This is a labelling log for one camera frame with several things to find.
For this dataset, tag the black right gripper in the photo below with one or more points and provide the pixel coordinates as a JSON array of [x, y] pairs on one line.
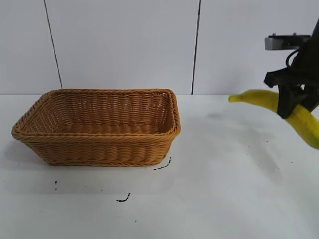
[[302, 72]]

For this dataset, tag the yellow banana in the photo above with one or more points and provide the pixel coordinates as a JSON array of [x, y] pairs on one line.
[[259, 97]]

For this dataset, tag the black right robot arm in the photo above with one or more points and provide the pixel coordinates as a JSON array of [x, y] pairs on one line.
[[316, 28]]

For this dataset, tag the tan woven wicker basket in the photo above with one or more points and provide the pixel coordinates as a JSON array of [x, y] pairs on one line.
[[99, 149]]

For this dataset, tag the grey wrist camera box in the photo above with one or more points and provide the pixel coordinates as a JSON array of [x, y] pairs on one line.
[[284, 42]]

